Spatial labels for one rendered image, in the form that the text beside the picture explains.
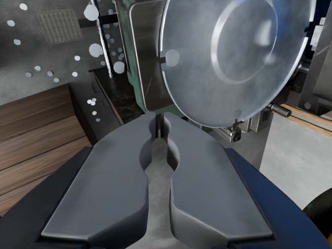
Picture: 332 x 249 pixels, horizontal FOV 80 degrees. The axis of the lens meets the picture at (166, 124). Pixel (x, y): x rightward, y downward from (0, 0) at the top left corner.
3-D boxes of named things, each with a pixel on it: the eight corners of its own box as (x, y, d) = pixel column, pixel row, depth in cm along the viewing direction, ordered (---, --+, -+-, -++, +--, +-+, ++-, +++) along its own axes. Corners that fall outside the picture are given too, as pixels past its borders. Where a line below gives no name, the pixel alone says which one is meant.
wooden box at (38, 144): (25, 172, 107) (17, 229, 80) (-27, 114, 85) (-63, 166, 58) (98, 141, 117) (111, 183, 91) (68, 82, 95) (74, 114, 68)
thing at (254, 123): (237, 130, 54) (269, 152, 46) (246, 69, 45) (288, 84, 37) (254, 123, 56) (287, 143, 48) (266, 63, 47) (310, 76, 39)
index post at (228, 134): (204, 124, 47) (232, 146, 40) (204, 113, 45) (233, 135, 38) (214, 120, 48) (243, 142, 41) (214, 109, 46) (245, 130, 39)
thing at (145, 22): (122, 85, 39) (147, 115, 29) (103, 2, 32) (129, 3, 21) (224, 59, 47) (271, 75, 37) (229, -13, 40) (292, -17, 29)
